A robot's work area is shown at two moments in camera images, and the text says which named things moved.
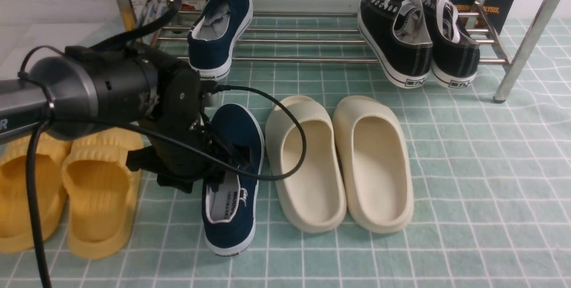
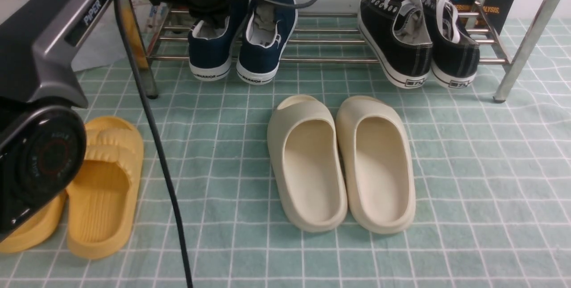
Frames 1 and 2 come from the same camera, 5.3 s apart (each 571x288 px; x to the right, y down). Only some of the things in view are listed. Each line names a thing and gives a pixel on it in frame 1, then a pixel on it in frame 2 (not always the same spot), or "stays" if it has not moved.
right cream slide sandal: [375, 162] stays
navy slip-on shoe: [229, 210] to [268, 32]
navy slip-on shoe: [217, 31] stays
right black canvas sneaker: [456, 58] stays
